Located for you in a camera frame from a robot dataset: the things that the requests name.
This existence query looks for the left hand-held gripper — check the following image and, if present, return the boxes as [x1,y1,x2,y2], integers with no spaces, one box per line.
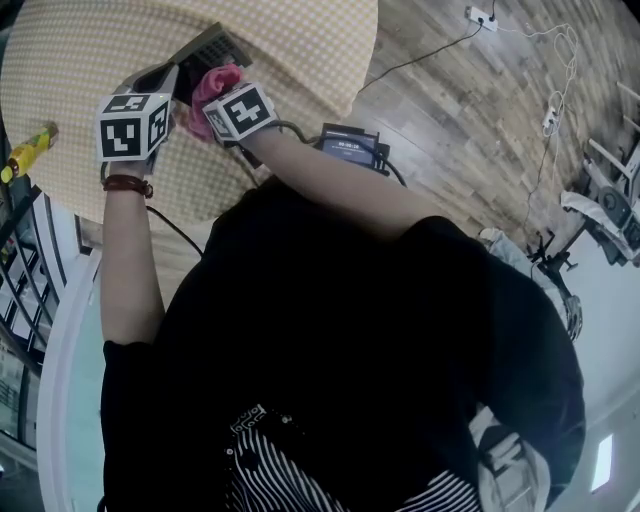
[94,61,181,175]

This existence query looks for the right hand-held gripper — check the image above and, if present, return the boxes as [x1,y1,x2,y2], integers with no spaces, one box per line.
[201,81,281,147]

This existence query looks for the pink cloth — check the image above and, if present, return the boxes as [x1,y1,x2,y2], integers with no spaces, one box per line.
[188,63,244,143]

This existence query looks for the black calculator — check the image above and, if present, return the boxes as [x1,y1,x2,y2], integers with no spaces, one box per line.
[172,22,254,106]

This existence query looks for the person's left forearm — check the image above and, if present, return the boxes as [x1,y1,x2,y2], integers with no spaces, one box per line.
[99,159,167,346]

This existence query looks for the person's right forearm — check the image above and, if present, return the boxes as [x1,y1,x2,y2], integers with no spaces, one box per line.
[239,127,451,236]

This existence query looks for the round table with beige tablecloth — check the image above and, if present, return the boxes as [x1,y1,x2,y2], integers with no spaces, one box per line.
[0,0,381,224]

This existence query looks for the yellow drink bottle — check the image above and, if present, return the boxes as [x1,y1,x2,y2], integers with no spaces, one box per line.
[0,121,60,185]

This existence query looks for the small black monitor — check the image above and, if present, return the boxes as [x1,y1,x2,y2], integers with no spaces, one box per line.
[319,122,391,176]

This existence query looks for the black metal rack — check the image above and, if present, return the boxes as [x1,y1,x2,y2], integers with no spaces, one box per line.
[0,184,66,371]

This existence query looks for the person's black shirt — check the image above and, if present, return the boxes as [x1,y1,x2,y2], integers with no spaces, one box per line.
[99,177,586,512]

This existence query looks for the white power strip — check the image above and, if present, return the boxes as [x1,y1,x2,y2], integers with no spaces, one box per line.
[464,4,500,32]

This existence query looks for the light denim garment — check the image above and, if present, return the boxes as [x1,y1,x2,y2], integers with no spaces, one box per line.
[477,227,566,301]

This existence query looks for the person's striped black-white garment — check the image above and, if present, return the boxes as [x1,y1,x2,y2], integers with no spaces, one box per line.
[222,424,484,512]

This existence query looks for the grey device with round dial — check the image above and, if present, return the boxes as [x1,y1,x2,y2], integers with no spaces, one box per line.
[584,174,640,266]

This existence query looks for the person's light grey garment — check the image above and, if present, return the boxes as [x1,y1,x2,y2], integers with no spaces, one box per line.
[467,403,551,512]

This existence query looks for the dark red bead bracelet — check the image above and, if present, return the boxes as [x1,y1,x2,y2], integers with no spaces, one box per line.
[102,172,155,200]

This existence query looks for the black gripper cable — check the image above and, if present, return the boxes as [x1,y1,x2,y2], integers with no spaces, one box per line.
[144,204,205,257]
[272,121,321,147]

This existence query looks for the white cable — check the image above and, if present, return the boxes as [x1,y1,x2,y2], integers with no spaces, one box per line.
[497,22,581,136]

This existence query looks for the white wooden frame furniture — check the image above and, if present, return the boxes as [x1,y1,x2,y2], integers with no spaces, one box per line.
[582,82,640,201]

